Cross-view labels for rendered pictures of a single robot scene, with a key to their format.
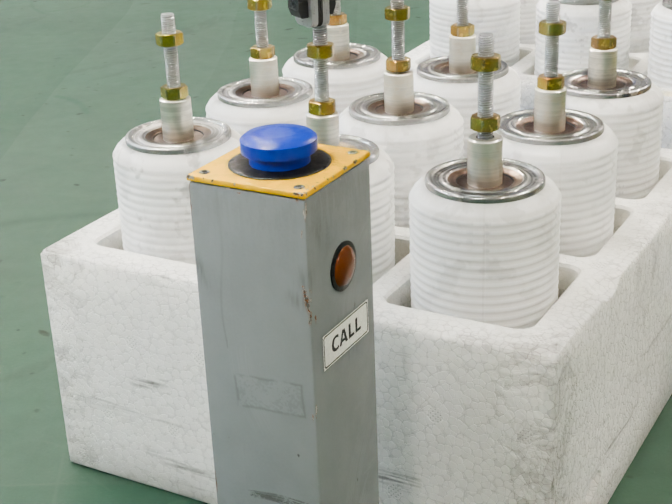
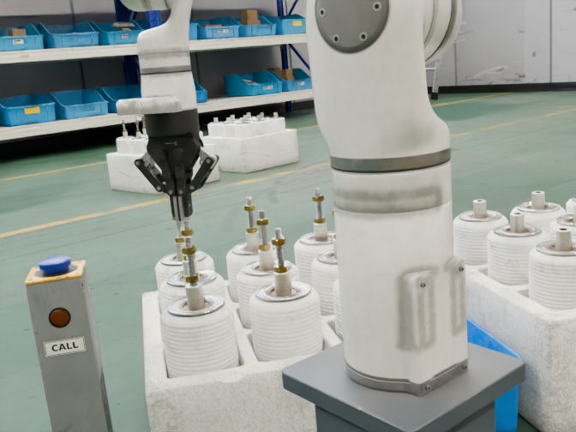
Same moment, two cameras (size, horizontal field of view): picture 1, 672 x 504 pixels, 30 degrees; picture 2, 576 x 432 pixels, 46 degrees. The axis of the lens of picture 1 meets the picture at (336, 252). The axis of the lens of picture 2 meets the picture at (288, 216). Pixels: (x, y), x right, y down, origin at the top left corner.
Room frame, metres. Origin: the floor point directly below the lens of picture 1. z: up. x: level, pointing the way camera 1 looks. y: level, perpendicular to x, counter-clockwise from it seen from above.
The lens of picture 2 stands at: (0.29, -0.81, 0.55)
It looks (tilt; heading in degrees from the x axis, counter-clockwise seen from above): 13 degrees down; 49
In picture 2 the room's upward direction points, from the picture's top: 5 degrees counter-clockwise
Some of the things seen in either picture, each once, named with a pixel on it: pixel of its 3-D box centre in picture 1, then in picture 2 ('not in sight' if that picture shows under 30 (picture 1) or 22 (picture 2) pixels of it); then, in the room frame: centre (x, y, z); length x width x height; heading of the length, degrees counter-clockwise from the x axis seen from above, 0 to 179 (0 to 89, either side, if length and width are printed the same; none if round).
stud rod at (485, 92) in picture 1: (485, 94); (190, 265); (0.74, -0.10, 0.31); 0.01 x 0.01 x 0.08
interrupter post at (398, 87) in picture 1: (398, 92); (266, 260); (0.90, -0.05, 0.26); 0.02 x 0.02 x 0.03
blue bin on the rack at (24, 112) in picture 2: not in sight; (21, 110); (2.28, 4.45, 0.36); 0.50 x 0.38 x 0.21; 88
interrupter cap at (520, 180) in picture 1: (484, 181); (195, 306); (0.74, -0.10, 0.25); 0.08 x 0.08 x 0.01
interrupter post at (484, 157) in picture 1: (484, 161); (195, 297); (0.74, -0.10, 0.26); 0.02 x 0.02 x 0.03
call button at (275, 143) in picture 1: (279, 152); (55, 267); (0.61, 0.03, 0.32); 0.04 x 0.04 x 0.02
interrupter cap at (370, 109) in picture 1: (399, 109); (267, 267); (0.90, -0.05, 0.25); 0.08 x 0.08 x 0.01
